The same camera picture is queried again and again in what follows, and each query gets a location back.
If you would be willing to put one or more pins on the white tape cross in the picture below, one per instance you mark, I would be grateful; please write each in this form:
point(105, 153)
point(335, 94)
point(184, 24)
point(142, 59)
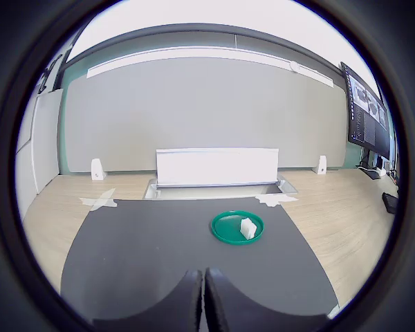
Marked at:
point(100, 200)
point(275, 200)

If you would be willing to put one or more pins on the black computer monitor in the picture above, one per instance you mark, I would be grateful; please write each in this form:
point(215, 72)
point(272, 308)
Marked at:
point(368, 128)

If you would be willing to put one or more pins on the white side panel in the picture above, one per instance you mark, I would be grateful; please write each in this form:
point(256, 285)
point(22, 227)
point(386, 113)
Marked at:
point(43, 138)

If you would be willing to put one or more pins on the black keyboard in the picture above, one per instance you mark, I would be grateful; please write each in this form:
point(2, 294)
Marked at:
point(390, 202)

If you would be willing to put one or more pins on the small white plastic terminal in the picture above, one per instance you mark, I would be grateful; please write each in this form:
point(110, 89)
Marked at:
point(248, 228)

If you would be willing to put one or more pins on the dark grey table mat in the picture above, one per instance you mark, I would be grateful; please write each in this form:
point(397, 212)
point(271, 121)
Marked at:
point(141, 242)

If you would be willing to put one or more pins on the small white partition bracket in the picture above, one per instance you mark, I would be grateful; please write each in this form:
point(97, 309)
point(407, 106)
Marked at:
point(97, 171)
point(321, 166)

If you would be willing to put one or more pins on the grey partition panel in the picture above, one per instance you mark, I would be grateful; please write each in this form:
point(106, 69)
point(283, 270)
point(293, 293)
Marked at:
point(193, 114)

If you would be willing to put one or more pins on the round green lid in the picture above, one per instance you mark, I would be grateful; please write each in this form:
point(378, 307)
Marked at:
point(226, 230)

